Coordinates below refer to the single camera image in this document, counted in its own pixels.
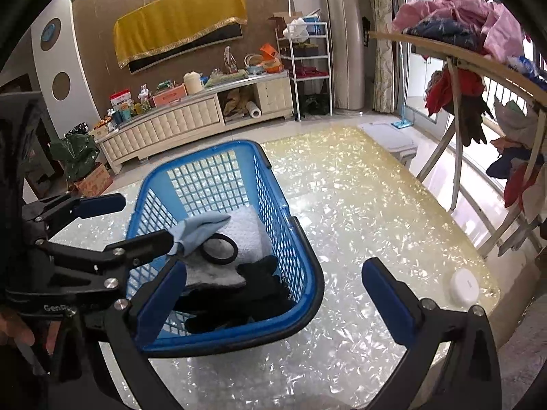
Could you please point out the blue plastic laundry basket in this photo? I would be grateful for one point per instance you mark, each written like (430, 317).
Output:
(256, 329)

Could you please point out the pink box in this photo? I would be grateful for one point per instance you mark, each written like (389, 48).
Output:
(169, 96)

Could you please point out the yellow fringed cloth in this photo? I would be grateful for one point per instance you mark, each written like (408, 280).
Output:
(171, 21)

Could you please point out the patterned curtain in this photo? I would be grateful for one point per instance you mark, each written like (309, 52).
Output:
(382, 51)

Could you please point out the light blue cloth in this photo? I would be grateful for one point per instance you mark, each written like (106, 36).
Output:
(201, 228)

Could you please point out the round brown wall ornament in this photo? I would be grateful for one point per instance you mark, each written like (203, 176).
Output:
(61, 85)

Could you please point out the red snack pack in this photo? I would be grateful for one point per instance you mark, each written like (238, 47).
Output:
(121, 100)

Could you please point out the person's left hand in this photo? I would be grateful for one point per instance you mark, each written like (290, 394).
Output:
(17, 329)

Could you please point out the round wall ornament blue centre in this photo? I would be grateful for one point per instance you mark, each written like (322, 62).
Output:
(50, 33)

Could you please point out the blue patterned cloth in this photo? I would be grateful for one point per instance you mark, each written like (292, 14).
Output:
(523, 67)

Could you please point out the pink clothes pile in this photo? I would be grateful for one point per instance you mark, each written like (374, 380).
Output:
(453, 4)

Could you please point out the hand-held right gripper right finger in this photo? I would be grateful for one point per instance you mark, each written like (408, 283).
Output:
(391, 307)

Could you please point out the white plastic bag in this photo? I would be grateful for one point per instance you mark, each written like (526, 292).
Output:
(297, 30)

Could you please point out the open cardboard box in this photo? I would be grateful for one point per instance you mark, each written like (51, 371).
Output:
(280, 23)

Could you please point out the black cloth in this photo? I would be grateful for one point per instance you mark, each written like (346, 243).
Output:
(256, 294)

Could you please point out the standing air conditioner column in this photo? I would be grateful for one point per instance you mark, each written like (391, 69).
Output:
(346, 38)

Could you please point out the brown paper bag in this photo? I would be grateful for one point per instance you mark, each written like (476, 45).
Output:
(235, 102)

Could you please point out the red and dark hanging clothes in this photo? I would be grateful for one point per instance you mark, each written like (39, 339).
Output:
(463, 85)

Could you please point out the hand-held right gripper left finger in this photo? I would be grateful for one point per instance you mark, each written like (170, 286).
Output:
(158, 303)

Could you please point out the white round disc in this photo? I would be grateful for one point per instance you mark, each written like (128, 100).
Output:
(466, 284)

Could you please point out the white metal shelf rack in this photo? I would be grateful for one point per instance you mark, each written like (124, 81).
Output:
(329, 72)

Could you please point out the blue plastic container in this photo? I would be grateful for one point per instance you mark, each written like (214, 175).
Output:
(314, 25)

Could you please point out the paper towel roll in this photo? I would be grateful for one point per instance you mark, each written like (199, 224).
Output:
(255, 113)

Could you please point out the black bag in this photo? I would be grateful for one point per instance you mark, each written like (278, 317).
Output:
(314, 102)

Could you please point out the black television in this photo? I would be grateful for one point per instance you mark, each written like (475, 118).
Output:
(183, 53)

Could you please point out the orange printed cardboard box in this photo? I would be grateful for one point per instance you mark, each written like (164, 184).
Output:
(92, 181)

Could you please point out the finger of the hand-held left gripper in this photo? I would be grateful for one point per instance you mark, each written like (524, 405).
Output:
(102, 205)
(145, 243)

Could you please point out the orange bag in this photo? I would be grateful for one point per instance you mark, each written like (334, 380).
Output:
(270, 57)

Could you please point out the dark patterned garment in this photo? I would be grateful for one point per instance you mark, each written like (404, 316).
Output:
(444, 30)

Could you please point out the white gauze towel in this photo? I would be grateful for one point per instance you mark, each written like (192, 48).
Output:
(213, 273)

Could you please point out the white waffle towel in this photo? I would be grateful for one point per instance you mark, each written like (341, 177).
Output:
(252, 230)

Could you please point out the mixed hanging clothes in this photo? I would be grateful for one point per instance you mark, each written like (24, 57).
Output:
(517, 119)

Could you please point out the clear wrapped ornament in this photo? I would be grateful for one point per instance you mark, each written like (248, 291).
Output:
(230, 59)

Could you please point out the grey plastic stool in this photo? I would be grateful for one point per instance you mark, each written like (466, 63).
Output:
(386, 139)

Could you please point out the blue flat mop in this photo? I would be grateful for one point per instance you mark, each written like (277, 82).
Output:
(404, 124)

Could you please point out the white plastic jar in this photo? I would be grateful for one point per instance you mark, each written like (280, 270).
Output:
(193, 82)

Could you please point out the dark green bag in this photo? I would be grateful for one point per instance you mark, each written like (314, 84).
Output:
(77, 153)

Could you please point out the cream television cabinet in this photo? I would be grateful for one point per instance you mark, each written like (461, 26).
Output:
(171, 128)

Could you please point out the wooden clothes drying rack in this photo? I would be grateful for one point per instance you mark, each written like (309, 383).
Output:
(456, 136)

